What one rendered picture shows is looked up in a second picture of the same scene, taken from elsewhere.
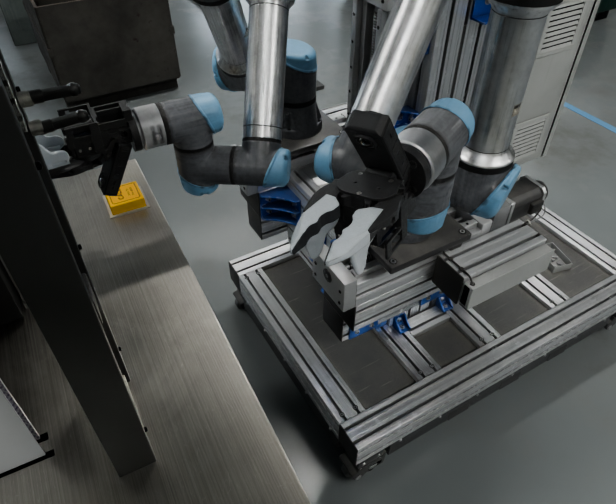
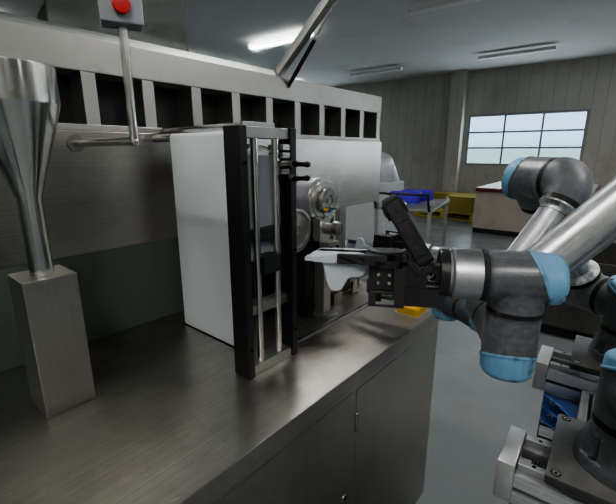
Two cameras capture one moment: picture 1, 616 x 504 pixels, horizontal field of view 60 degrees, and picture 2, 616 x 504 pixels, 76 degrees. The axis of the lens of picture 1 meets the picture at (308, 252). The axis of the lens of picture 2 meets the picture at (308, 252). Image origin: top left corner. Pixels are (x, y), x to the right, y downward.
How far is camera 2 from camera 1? 0.62 m
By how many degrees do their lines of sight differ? 64
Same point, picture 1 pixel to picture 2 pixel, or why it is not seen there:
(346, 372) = not seen: outside the picture
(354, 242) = (324, 254)
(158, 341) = (325, 355)
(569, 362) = not seen: outside the picture
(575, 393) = not seen: outside the picture
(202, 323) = (351, 364)
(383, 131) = (386, 202)
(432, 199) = (493, 333)
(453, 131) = (513, 264)
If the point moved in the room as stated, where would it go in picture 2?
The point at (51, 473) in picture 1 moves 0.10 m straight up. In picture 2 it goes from (229, 353) to (227, 316)
